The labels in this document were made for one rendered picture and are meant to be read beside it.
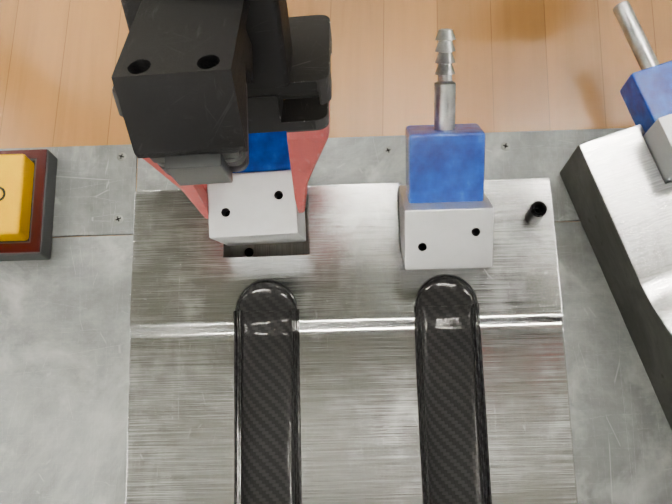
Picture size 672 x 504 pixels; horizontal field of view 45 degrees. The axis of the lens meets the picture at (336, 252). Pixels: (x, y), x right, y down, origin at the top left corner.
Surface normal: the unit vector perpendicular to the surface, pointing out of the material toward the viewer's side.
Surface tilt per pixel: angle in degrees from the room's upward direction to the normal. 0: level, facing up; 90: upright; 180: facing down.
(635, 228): 0
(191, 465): 2
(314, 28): 32
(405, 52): 0
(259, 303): 8
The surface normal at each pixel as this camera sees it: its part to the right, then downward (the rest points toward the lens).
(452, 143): -0.01, 0.34
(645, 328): -0.95, 0.32
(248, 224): -0.05, -0.07
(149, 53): -0.07, -0.73
